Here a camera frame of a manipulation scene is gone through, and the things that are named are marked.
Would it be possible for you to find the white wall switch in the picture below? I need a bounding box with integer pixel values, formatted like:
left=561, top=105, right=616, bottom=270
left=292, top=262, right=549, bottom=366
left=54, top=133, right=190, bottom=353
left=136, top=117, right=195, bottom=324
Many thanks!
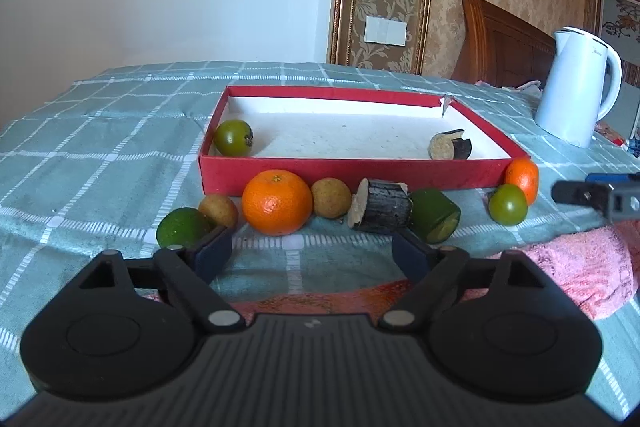
left=362, top=16, right=407, bottom=46

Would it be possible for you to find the large orange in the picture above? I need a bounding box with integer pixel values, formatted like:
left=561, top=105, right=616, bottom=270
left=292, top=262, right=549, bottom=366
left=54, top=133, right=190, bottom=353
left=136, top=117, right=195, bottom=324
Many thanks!
left=241, top=169, right=314, bottom=236

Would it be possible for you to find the pink towel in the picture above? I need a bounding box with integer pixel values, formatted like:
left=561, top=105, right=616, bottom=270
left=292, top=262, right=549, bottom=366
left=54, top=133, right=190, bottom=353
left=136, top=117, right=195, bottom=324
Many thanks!
left=479, top=221, right=640, bottom=320

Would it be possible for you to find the white electric kettle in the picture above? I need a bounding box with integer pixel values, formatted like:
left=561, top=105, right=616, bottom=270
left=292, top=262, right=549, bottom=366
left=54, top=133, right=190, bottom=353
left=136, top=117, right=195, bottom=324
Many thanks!
left=535, top=26, right=622, bottom=148

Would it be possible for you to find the red shallow cardboard tray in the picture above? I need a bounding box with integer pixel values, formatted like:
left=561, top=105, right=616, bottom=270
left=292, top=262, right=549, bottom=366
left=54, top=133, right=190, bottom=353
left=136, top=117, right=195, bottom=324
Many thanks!
left=198, top=86, right=526, bottom=196

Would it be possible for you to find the green plaid bedsheet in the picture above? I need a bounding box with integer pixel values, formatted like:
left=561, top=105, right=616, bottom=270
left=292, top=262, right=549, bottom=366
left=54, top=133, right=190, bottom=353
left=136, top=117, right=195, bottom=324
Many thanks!
left=1, top=62, right=639, bottom=419

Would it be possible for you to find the wooden headboard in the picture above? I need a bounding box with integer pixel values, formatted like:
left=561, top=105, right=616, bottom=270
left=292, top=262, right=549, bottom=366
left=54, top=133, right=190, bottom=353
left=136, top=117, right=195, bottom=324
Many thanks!
left=450, top=0, right=555, bottom=88

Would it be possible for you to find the brown longan fruit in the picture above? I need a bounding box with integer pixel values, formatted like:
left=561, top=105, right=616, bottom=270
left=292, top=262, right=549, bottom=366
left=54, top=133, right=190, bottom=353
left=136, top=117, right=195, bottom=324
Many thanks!
left=311, top=178, right=352, bottom=219
left=198, top=194, right=239, bottom=229

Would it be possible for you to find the cut cucumber piece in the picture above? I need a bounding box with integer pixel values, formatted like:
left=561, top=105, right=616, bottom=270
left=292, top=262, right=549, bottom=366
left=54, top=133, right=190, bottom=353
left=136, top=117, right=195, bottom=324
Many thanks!
left=408, top=188, right=461, bottom=244

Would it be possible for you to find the small orange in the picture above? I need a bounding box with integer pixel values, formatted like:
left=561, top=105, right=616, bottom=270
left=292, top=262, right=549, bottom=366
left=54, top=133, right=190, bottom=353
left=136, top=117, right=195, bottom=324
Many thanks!
left=503, top=157, right=539, bottom=206

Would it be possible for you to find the green avocado-like fruit end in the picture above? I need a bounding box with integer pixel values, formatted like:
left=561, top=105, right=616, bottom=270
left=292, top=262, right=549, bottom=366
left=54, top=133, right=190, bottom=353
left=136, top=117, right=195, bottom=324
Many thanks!
left=156, top=207, right=214, bottom=248

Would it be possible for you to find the green tomato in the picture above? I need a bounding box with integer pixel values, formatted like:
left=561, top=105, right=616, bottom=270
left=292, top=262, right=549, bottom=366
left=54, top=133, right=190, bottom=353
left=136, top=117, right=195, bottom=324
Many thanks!
left=488, top=184, right=528, bottom=227
left=214, top=119, right=254, bottom=157

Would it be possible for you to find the short dark eggplant chunk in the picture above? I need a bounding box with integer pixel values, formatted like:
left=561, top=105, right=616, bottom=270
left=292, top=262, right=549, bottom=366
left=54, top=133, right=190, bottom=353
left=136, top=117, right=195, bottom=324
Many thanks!
left=428, top=129, right=472, bottom=160

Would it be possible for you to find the framed flower picture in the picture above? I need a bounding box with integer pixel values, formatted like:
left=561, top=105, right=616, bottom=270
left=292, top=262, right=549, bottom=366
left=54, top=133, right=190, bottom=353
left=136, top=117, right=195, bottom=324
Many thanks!
left=600, top=0, right=640, bottom=42

